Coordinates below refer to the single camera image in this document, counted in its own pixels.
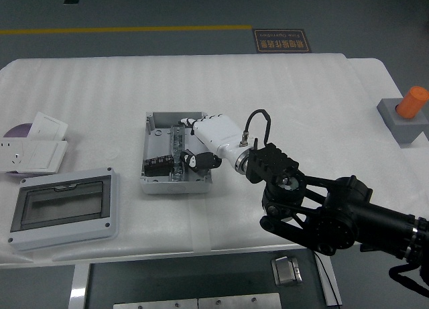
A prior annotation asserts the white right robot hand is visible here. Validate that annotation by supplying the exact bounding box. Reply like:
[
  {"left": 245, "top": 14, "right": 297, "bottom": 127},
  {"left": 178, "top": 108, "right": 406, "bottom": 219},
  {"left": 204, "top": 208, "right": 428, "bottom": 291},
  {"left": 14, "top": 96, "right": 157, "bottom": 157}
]
[{"left": 177, "top": 113, "right": 251, "bottom": 172}]

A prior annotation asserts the black cylindrical battery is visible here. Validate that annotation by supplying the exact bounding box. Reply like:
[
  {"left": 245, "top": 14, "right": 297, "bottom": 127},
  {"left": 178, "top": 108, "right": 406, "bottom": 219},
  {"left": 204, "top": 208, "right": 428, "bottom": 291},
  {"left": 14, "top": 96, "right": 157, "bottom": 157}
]
[{"left": 143, "top": 156, "right": 174, "bottom": 176}]

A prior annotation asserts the open grey junction box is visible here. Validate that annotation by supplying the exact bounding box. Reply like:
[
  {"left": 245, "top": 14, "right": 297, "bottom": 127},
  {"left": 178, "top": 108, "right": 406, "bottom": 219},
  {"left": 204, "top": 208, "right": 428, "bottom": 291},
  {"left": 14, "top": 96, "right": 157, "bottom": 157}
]
[{"left": 139, "top": 111, "right": 214, "bottom": 195}]

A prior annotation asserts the white foam mat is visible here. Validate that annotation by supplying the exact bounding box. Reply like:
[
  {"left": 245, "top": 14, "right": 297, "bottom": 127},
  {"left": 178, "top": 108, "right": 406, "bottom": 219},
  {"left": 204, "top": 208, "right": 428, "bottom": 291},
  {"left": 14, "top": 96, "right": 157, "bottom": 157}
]
[{"left": 0, "top": 52, "right": 363, "bottom": 267}]

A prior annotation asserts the black floor sign orange text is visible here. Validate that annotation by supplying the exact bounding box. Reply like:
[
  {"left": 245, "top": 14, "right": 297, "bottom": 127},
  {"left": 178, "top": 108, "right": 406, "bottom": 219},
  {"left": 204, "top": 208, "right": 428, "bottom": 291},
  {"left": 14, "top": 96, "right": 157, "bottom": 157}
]
[{"left": 252, "top": 28, "right": 313, "bottom": 54}]

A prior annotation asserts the yellow floor tape line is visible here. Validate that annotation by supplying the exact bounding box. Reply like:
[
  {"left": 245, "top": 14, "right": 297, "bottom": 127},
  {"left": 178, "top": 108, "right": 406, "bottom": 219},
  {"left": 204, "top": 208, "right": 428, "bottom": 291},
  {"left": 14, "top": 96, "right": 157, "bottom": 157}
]
[{"left": 0, "top": 24, "right": 253, "bottom": 36}]

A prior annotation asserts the grey cover with dark window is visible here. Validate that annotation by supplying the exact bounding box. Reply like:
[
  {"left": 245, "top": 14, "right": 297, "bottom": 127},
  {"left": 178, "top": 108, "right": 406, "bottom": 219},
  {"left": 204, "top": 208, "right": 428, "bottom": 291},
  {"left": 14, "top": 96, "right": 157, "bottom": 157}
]
[{"left": 7, "top": 167, "right": 121, "bottom": 252}]

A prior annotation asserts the grey metal plate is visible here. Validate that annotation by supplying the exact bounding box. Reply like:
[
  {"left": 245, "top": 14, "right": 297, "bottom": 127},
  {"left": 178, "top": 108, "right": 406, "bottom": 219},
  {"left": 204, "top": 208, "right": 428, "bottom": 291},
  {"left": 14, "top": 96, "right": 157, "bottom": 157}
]
[{"left": 198, "top": 292, "right": 282, "bottom": 309}]

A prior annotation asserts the grey block holder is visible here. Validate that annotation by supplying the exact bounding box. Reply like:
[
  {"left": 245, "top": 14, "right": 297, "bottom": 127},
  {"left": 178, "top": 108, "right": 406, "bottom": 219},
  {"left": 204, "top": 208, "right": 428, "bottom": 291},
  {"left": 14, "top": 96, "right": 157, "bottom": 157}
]
[{"left": 377, "top": 97, "right": 429, "bottom": 144}]

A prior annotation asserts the white table leg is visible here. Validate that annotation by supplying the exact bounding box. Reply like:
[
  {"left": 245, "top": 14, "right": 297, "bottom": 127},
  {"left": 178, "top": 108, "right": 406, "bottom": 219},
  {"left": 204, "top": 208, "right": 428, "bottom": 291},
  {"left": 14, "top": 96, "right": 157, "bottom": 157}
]
[
  {"left": 70, "top": 263, "right": 92, "bottom": 309},
  {"left": 316, "top": 254, "right": 343, "bottom": 307}
]

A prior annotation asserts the orange cylinder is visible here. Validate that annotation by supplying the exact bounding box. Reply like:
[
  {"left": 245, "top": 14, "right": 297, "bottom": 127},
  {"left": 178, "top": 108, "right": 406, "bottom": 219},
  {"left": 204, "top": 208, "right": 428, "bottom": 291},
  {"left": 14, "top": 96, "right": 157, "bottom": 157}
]
[{"left": 397, "top": 85, "right": 429, "bottom": 119}]

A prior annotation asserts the purple disc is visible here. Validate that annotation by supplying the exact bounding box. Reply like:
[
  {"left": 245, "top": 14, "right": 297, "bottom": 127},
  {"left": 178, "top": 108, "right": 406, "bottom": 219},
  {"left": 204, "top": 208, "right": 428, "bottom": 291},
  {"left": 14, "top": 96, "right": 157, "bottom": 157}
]
[{"left": 2, "top": 123, "right": 34, "bottom": 139}]

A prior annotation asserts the white socket panel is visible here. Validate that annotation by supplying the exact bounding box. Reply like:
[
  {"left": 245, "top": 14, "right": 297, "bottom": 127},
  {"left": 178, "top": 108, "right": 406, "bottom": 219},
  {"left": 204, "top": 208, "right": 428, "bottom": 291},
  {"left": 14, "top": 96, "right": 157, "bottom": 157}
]
[{"left": 0, "top": 137, "right": 27, "bottom": 172}]

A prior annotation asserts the metal rail inside box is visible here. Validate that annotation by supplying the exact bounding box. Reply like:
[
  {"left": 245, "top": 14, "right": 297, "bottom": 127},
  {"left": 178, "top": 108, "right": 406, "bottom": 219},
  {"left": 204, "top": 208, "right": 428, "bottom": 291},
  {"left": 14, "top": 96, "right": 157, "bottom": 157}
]
[{"left": 169, "top": 124, "right": 188, "bottom": 182}]

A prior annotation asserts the white switch panel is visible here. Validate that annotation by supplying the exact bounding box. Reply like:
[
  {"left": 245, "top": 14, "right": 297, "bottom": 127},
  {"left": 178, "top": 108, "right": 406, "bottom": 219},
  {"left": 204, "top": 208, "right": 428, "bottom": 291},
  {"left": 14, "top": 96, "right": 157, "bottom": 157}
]
[
  {"left": 16, "top": 139, "right": 69, "bottom": 174},
  {"left": 28, "top": 111, "right": 70, "bottom": 141}
]

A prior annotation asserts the thin black cable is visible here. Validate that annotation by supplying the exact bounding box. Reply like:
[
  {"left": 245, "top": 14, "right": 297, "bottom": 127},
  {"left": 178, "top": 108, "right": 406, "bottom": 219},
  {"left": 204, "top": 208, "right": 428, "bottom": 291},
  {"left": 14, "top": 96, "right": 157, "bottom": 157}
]
[{"left": 314, "top": 253, "right": 339, "bottom": 307}]

